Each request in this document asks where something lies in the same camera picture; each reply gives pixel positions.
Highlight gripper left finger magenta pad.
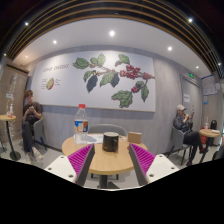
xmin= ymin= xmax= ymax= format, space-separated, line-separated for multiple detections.
xmin=44 ymin=143 xmax=96 ymax=187

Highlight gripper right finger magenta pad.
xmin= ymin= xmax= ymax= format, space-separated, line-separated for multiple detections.
xmin=128 ymin=142 xmax=181 ymax=187

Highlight clear plastic water bottle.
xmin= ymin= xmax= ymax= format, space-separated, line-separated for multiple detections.
xmin=74 ymin=104 xmax=88 ymax=144

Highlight round wooden table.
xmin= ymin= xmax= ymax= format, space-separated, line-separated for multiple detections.
xmin=61 ymin=133 xmax=149 ymax=190

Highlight small brown cardboard box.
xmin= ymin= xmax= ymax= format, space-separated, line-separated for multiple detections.
xmin=128 ymin=132 xmax=142 ymax=144

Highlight black cup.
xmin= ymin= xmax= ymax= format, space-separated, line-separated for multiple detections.
xmin=102 ymin=132 xmax=119 ymax=152

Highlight grey chair behind table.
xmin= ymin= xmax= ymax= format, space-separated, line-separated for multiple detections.
xmin=89 ymin=124 xmax=127 ymax=136

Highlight grey chair at right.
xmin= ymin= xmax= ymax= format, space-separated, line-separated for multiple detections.
xmin=168 ymin=127 xmax=192 ymax=161

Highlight grey chair at left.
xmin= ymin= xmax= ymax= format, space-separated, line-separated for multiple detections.
xmin=33 ymin=119 xmax=46 ymax=148

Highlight seated person white cap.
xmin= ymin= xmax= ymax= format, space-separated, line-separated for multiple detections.
xmin=173 ymin=104 xmax=204 ymax=166

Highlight tall round side table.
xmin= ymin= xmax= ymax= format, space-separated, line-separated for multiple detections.
xmin=0 ymin=115 xmax=21 ymax=161

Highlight seated person dark clothes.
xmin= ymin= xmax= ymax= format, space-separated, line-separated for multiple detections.
xmin=22 ymin=90 xmax=43 ymax=164

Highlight small round right table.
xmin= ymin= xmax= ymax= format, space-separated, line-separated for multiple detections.
xmin=198 ymin=128 xmax=222 ymax=164

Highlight black object on right table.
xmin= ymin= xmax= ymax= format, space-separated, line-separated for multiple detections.
xmin=210 ymin=120 xmax=217 ymax=130

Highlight small bottle on side table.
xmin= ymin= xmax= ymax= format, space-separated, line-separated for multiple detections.
xmin=9 ymin=104 xmax=13 ymax=118

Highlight coffee plant wall poster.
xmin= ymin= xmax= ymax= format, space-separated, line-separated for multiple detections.
xmin=31 ymin=51 xmax=156 ymax=112

